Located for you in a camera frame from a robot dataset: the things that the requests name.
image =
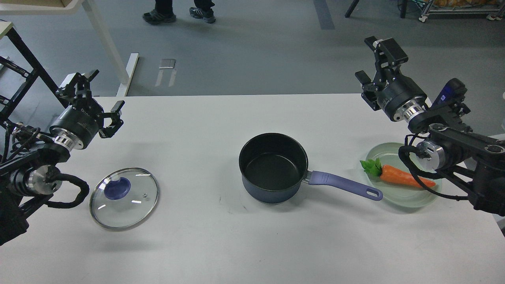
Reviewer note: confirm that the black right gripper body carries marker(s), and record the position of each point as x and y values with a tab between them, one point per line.
399	97

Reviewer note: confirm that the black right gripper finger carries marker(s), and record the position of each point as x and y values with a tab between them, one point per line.
369	90
389	56

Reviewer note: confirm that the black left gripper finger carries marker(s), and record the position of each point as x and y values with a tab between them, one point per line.
75	89
115	120

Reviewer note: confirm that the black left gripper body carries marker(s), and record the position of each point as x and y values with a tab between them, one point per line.
82	122

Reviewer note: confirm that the glass lid with blue knob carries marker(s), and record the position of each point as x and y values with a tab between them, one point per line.
124	199

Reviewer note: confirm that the blue saucepan with handle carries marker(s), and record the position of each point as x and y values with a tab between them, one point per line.
273	166

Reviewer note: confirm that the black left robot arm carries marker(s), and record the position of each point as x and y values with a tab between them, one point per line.
29	174

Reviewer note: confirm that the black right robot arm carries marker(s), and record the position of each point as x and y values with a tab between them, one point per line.
472	162

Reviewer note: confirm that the black stand leg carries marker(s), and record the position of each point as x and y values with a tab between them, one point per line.
351	8

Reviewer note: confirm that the orange toy carrot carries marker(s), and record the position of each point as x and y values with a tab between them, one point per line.
388	173

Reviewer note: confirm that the translucent green plate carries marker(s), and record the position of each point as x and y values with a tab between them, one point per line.
402	196

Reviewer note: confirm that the person left shoe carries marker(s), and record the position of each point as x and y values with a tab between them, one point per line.
155	18

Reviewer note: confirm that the person shoe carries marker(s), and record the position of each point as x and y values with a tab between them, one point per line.
155	18
202	14

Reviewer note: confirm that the wheeled metal cart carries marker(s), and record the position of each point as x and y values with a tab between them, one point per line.
492	9

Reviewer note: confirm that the person right shoe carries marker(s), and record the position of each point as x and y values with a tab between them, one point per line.
202	14

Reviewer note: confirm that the white floor bracket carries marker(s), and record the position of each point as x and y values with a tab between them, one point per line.
166	73

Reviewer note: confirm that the white desk frame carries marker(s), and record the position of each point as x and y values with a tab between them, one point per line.
124	71

